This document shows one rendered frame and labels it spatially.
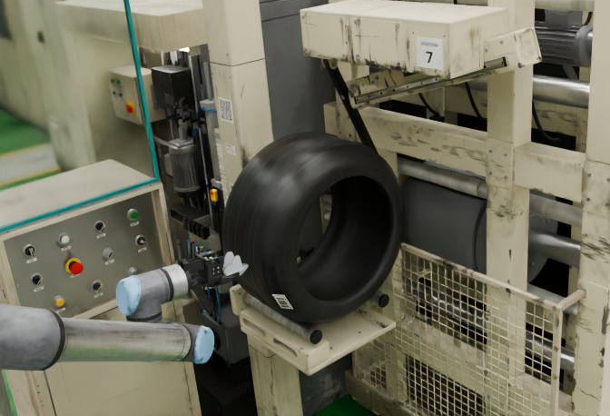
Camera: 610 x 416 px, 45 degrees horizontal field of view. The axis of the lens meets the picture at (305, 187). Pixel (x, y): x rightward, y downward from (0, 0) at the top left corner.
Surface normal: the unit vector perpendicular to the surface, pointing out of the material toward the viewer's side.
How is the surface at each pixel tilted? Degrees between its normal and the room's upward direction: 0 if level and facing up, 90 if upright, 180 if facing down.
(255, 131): 90
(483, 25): 90
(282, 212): 64
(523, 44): 72
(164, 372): 90
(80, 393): 90
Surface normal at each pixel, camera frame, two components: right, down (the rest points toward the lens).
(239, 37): 0.63, 0.23
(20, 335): 0.41, -0.27
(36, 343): 0.58, 0.03
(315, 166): 0.19, -0.43
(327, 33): -0.77, 0.29
